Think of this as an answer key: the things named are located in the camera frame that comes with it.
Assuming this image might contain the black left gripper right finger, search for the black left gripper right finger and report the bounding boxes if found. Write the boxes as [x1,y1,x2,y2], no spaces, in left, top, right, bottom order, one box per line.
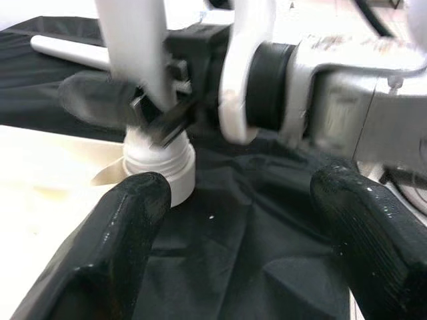
[310,165,427,320]

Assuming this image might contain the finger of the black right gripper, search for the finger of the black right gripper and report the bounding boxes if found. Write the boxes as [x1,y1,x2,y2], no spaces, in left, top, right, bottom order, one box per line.
[58,71,141,129]

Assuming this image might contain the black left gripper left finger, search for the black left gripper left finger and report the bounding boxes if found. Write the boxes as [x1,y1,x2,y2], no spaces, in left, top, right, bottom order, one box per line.
[6,171,173,320]

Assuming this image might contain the white plastic table leg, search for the white plastic table leg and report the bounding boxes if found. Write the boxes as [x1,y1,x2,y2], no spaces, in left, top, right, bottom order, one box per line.
[29,34,111,70]
[94,0,195,176]

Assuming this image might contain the white plastic table top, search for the white plastic table top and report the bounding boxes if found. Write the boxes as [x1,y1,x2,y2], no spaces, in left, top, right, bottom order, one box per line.
[0,125,197,294]

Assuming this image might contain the black tablecloth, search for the black tablecloth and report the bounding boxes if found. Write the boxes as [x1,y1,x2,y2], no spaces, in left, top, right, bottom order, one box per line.
[0,16,354,320]

